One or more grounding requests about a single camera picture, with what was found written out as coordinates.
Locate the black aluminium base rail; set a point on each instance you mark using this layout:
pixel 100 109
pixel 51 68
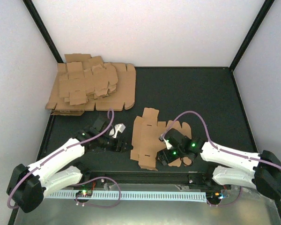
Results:
pixel 180 178

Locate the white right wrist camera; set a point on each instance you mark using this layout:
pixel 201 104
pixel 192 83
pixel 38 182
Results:
pixel 166 142

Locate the stack of flat cardboard blanks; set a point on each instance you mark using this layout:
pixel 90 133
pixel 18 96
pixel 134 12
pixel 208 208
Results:
pixel 87 83

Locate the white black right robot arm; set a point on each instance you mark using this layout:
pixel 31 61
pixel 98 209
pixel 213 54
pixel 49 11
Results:
pixel 261 172

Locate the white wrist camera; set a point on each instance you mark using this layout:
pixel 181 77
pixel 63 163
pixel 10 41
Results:
pixel 166 142
pixel 118 128

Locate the white slotted cable duct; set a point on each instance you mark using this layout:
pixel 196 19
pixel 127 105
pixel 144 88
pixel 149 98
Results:
pixel 130 195

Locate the brown cardboard box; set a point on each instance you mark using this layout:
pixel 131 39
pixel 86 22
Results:
pixel 145 140

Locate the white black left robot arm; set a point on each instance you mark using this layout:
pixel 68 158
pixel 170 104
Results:
pixel 30 185

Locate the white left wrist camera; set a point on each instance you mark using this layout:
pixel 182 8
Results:
pixel 118 128

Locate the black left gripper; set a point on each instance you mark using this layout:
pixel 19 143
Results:
pixel 122 145

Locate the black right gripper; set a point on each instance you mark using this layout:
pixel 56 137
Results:
pixel 160 153

